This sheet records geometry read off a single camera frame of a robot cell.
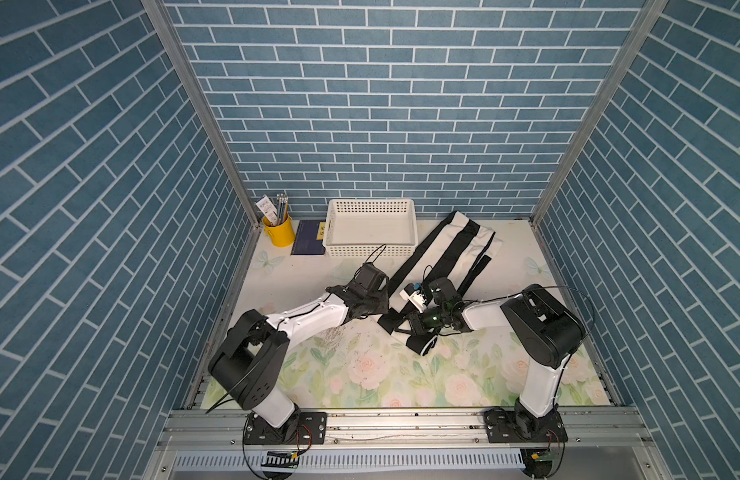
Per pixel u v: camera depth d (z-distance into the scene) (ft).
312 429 2.42
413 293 2.83
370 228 3.90
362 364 2.77
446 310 2.53
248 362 1.46
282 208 3.45
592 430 2.50
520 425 2.16
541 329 1.67
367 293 2.27
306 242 3.67
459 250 3.57
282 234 3.64
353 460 2.53
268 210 3.45
